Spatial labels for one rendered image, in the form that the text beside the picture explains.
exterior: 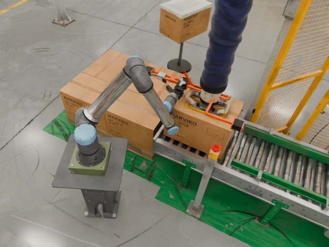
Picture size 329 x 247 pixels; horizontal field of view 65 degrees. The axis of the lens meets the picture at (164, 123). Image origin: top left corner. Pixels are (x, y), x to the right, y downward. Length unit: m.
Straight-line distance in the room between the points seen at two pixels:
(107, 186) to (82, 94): 1.32
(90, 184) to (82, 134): 0.40
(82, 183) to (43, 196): 0.97
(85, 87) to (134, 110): 0.67
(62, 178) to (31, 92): 2.19
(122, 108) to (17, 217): 1.46
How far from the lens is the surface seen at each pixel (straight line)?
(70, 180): 2.11
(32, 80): 4.32
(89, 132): 1.89
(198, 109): 2.25
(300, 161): 2.78
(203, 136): 2.33
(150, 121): 2.68
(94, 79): 3.23
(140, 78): 1.66
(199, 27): 3.95
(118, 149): 2.21
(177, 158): 2.50
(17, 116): 3.83
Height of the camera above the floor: 2.52
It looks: 48 degrees down
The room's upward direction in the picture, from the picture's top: 5 degrees clockwise
